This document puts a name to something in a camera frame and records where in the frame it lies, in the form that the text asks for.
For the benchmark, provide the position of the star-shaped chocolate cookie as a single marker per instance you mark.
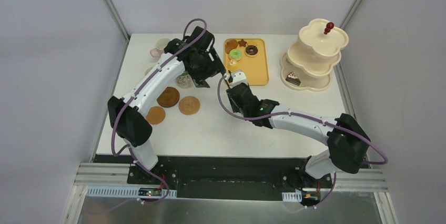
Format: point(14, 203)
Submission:
point(242, 43)

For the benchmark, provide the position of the green frosted donut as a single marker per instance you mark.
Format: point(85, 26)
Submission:
point(235, 54)

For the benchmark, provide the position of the yellow cream tart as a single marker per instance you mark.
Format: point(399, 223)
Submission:
point(232, 65)

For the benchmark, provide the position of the chocolate sprinkled donut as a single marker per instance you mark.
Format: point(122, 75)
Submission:
point(251, 51)

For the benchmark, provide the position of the metal tongs with black tips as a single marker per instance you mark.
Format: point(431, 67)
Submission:
point(228, 79)

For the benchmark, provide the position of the floral mug with green inside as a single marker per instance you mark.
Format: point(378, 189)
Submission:
point(184, 80)

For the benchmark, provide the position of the pink mug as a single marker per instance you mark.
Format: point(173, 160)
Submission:
point(160, 45)

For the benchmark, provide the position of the light woven round coaster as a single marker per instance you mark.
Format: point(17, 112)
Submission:
point(189, 105)

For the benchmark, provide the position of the orange round coaster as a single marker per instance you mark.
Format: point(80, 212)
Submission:
point(155, 115)

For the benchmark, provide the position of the cream three-tier cake stand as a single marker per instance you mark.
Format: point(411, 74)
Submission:
point(314, 55)

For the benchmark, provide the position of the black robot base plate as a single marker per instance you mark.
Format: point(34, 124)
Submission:
point(229, 178)

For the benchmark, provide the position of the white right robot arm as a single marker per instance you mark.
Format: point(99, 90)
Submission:
point(344, 137)

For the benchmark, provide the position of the chocolate cake slice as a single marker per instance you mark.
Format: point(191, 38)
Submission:
point(293, 79)

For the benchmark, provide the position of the dark brown wooden coaster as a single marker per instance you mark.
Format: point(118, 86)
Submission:
point(169, 97)

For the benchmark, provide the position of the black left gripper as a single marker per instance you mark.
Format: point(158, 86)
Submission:
point(208, 74)

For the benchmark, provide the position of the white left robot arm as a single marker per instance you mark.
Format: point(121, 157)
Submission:
point(127, 114)

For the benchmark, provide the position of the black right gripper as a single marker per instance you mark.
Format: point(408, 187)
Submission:
point(235, 89)

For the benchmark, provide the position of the left aluminium frame post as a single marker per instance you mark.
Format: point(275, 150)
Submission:
point(117, 19)

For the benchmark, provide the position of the right white slotted cable duct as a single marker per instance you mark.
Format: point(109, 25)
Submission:
point(295, 196)

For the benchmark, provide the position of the yellow plastic tray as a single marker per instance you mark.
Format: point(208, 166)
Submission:
point(255, 68)

